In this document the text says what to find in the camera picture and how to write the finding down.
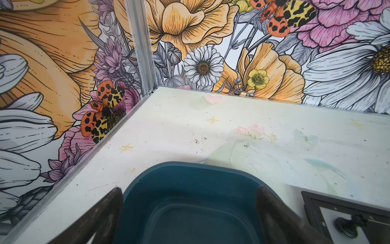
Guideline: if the teal plastic bin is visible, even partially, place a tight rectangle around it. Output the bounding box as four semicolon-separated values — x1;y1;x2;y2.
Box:
114;162;265;244

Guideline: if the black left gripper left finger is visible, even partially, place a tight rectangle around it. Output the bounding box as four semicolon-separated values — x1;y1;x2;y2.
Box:
50;187;124;244

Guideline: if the black and white chessboard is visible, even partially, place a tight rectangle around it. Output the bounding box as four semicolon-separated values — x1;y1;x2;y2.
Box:
301;191;390;244

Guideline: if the black chess piece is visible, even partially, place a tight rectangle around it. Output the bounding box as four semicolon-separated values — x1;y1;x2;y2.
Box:
334;215;368;239

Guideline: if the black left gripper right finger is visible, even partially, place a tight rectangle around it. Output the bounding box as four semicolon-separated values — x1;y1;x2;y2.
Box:
256;187;331;244

